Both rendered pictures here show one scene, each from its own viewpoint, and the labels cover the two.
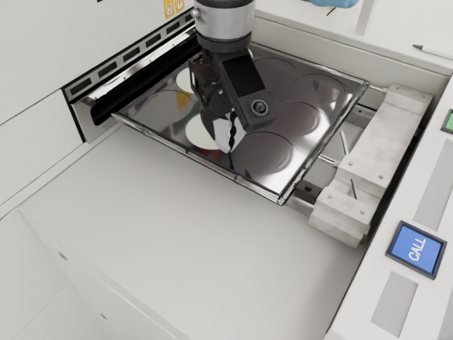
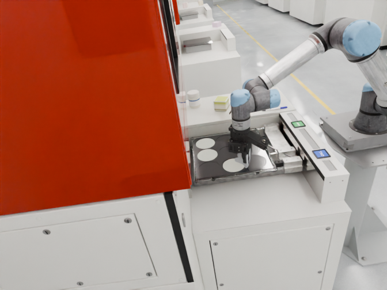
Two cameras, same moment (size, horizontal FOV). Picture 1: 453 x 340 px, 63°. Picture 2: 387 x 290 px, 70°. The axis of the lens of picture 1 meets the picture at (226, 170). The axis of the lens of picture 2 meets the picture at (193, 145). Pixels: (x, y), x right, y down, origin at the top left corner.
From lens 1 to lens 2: 0.83 m
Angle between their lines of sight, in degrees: 29
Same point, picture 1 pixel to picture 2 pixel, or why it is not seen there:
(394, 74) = (262, 122)
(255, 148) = (251, 162)
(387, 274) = (322, 161)
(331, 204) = (289, 161)
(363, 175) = (287, 151)
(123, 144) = (198, 193)
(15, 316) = not seen: outside the picture
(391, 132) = (277, 138)
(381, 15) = not seen: hidden behind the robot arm
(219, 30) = (246, 126)
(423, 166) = (301, 137)
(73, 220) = (217, 221)
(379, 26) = not seen: hidden behind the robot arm
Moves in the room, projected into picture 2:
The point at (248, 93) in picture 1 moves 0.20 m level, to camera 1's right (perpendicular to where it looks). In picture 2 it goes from (258, 139) to (289, 121)
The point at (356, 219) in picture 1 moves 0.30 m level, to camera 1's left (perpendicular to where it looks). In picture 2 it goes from (298, 160) to (251, 194)
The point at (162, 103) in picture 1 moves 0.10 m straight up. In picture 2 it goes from (206, 168) to (204, 151)
